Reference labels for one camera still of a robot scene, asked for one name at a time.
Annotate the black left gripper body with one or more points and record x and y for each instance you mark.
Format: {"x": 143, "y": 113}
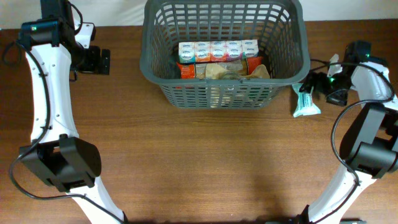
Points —
{"x": 88, "y": 60}

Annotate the metal tin can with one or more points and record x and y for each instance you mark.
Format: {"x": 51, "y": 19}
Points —
{"x": 229, "y": 76}

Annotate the teal wet wipes packet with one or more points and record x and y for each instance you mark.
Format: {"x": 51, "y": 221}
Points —
{"x": 305, "y": 104}

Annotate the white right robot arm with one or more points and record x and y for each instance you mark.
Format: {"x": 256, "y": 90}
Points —
{"x": 367, "y": 151}

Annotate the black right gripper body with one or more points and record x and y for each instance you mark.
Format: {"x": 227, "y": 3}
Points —
{"x": 335, "y": 86}

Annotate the Kleenex tissue multipack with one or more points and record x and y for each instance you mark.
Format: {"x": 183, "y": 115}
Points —
{"x": 217, "y": 51}

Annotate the grey plastic basket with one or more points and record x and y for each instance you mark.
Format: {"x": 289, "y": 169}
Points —
{"x": 277, "y": 25}

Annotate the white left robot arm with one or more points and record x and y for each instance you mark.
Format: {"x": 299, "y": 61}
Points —
{"x": 58, "y": 47}

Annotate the orange pasta packet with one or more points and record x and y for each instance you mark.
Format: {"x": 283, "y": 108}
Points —
{"x": 243, "y": 67}

